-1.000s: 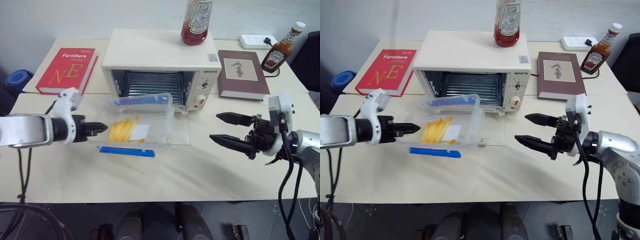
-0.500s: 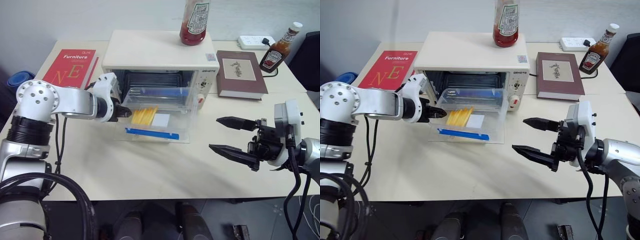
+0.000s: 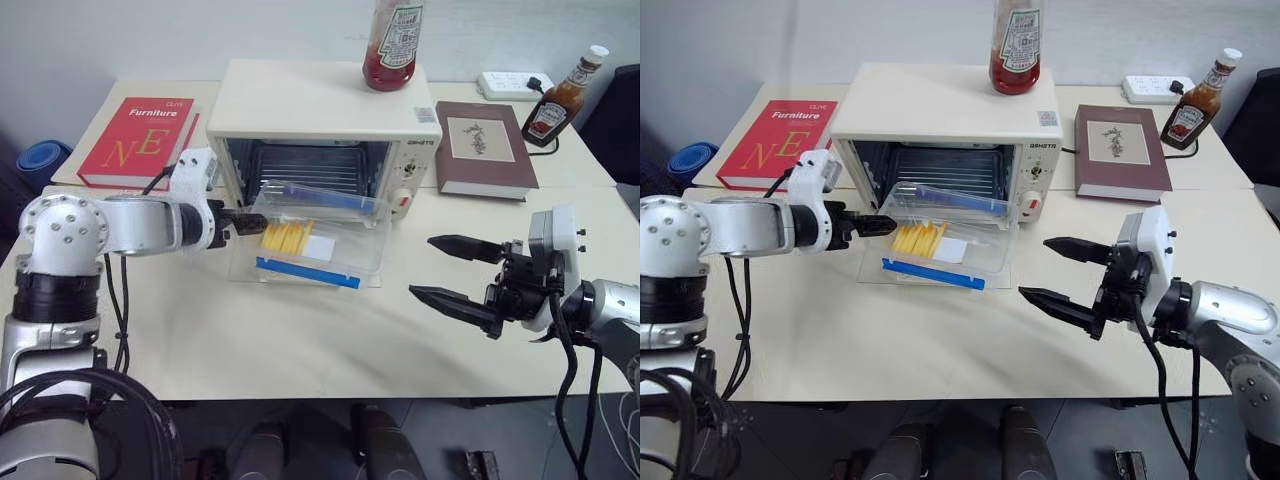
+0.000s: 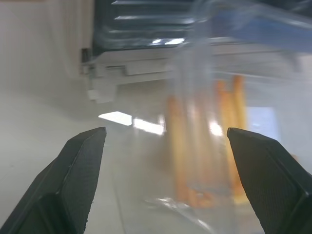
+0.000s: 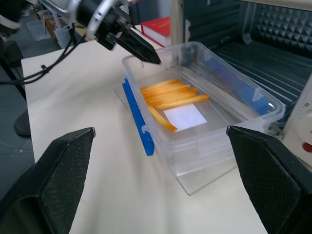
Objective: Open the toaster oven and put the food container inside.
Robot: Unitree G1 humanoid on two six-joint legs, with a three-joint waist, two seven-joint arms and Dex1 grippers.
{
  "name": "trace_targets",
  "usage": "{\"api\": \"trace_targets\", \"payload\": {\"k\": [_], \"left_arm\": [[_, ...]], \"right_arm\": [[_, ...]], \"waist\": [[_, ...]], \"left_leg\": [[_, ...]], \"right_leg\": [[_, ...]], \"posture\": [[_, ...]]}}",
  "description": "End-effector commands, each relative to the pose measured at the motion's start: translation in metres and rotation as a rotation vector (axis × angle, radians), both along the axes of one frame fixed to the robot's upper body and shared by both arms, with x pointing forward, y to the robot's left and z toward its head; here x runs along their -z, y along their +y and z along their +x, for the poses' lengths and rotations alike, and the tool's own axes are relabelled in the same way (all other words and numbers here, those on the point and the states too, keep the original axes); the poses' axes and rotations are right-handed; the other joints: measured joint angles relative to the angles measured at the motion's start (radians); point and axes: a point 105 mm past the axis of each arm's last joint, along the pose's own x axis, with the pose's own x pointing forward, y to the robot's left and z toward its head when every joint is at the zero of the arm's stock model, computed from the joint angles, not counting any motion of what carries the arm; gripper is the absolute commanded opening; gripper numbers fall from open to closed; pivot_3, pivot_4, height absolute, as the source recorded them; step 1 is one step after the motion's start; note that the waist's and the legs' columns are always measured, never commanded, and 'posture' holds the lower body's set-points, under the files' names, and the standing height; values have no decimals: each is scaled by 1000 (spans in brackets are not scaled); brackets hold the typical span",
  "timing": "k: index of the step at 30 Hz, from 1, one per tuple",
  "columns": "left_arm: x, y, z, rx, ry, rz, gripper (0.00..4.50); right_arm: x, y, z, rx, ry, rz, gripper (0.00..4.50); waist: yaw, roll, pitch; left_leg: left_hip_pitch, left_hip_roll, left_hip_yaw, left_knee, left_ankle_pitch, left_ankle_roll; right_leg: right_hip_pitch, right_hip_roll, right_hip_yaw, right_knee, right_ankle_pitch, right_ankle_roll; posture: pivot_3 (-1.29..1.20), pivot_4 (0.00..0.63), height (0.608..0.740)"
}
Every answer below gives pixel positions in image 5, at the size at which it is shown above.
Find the long french fry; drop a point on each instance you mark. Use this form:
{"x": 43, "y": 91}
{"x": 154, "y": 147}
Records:
{"x": 185, "y": 101}

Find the red book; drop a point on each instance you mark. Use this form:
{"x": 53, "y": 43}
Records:
{"x": 156, "y": 25}

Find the cream toaster oven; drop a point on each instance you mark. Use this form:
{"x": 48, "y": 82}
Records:
{"x": 298, "y": 117}

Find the black floor stand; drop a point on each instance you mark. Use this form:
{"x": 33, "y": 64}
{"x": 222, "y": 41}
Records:
{"x": 22, "y": 124}

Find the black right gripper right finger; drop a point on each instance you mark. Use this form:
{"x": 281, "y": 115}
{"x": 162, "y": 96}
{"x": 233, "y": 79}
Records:
{"x": 273, "y": 175}

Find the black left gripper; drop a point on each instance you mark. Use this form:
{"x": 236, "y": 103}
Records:
{"x": 111, "y": 25}

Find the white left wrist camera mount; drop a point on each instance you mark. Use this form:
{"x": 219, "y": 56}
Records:
{"x": 93, "y": 22}

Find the cardboard box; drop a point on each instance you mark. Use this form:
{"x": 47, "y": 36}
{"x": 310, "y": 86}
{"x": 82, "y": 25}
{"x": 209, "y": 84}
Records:
{"x": 52, "y": 25}

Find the red oven knob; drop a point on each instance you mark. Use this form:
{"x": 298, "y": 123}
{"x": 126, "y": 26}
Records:
{"x": 308, "y": 147}

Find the white square label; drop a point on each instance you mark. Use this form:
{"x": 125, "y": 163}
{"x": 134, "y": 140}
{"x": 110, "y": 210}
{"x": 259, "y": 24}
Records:
{"x": 185, "y": 117}

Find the clear food container blue latches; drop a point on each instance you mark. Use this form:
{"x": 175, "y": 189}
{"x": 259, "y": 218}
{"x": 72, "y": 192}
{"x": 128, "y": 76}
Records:
{"x": 195, "y": 150}

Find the clear plastic bin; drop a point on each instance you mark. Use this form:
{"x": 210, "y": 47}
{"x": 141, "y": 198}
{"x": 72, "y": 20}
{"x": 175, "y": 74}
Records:
{"x": 36, "y": 30}

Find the dark robot torso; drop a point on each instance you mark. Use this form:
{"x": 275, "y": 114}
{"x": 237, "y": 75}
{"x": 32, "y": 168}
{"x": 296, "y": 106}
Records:
{"x": 9, "y": 9}

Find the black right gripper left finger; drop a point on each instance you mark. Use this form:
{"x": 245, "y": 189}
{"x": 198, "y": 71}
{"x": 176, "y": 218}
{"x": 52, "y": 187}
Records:
{"x": 48, "y": 185}

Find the curved french fry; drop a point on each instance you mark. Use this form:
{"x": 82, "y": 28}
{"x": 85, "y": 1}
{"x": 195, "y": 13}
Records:
{"x": 161, "y": 118}

